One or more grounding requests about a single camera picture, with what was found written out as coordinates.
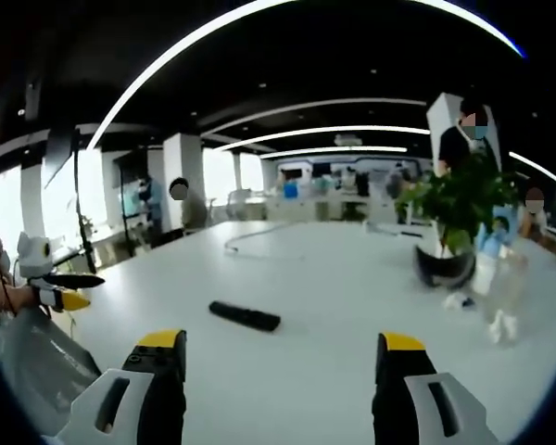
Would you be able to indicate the small white object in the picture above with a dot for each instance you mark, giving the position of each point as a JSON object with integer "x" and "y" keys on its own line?
{"x": 455, "y": 302}

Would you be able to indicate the clear plastic water bottle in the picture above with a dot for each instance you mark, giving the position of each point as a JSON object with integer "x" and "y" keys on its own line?
{"x": 505, "y": 296}

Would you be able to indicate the green potted plant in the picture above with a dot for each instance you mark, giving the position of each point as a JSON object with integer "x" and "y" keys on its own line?
{"x": 461, "y": 194}

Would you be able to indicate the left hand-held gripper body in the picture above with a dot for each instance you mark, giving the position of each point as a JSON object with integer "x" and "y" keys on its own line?
{"x": 33, "y": 257}

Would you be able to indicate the person's grey clothing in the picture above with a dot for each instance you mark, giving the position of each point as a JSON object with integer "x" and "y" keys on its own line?
{"x": 41, "y": 366}

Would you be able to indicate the black plant pot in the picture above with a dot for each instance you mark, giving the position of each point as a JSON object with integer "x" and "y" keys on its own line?
{"x": 442, "y": 269}

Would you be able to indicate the black remote control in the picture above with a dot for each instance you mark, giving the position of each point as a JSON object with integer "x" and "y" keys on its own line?
{"x": 244, "y": 315}

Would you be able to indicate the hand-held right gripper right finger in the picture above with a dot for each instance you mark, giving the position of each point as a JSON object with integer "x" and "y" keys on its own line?
{"x": 417, "y": 394}

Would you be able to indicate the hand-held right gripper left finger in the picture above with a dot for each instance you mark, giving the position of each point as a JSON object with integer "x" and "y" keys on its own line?
{"x": 139, "y": 394}

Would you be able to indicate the black tripod stand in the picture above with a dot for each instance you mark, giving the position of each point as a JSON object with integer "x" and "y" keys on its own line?
{"x": 83, "y": 208}

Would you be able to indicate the blue bag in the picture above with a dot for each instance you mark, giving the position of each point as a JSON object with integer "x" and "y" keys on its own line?
{"x": 491, "y": 234}

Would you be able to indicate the white desk row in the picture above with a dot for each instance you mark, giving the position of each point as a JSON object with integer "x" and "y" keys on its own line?
{"x": 338, "y": 204}

